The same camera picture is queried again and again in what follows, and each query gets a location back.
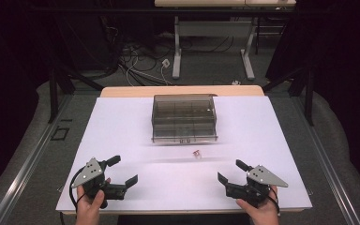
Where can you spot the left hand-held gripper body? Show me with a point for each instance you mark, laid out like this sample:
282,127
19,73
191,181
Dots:
91,175

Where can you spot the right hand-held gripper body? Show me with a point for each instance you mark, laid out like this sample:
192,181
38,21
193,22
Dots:
258,184

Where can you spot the small red and white object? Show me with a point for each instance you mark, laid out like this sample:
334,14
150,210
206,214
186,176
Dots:
196,153

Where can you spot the transparent grey drawer box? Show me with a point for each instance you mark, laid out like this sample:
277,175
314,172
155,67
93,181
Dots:
183,118

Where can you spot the person's right hand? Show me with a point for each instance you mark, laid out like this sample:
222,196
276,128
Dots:
261,212

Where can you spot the person's left hand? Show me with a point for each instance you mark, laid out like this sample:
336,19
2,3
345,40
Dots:
89,207

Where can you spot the white table mat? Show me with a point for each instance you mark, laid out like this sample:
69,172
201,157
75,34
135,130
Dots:
168,175

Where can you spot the small white plug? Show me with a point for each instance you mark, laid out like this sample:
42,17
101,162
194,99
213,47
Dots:
236,82

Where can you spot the black metal stand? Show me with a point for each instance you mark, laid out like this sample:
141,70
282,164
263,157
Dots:
303,87
57,90

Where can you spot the white power adapter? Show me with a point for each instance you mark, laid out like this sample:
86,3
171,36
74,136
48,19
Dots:
165,62

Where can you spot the dark curtain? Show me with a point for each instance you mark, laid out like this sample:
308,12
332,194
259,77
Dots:
9,78
340,62

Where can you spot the white-framed desk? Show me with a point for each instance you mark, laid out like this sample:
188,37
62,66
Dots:
212,29

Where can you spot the aluminium floor rail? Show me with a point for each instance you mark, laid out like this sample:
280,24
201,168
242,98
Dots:
328,162
25,162

